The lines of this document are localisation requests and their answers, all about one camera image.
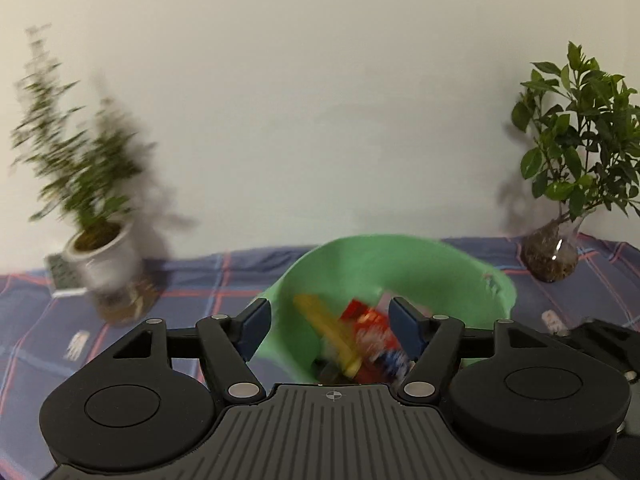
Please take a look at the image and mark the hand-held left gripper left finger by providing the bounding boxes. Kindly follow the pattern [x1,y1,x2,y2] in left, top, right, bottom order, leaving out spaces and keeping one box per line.
[114,297,272,406]

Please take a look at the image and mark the small white tag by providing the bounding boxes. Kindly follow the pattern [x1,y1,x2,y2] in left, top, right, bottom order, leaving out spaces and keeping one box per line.
[541,310,568,333]
[64,330,91,361]

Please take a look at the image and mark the potted plant in white pot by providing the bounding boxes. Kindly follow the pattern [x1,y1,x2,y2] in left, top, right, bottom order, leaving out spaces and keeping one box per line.
[10,25,166,326]

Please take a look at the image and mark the blue plaid tablecloth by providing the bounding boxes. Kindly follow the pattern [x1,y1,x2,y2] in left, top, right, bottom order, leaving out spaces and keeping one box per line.
[0,234,640,480]

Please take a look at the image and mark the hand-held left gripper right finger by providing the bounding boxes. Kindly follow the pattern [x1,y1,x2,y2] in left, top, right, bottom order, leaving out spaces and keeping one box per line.
[387,296,572,406]

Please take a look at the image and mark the blue white candy packet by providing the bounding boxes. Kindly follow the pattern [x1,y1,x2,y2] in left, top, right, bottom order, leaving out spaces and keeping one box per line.
[375,347,412,381]

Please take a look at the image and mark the long yellow snack packet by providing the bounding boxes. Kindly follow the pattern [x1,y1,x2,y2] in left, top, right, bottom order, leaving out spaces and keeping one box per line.
[292,294,363,381]

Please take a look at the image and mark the small red white snack packet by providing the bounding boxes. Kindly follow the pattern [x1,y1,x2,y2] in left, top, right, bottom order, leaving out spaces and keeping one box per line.
[340,299,411,383]

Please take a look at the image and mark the leafy plant in glass vase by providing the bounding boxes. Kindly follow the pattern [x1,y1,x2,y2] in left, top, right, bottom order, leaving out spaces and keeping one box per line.
[510,42,640,283]

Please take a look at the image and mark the green plastic bowl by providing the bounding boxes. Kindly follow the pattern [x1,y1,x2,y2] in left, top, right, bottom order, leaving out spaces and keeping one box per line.
[250,234,517,386]

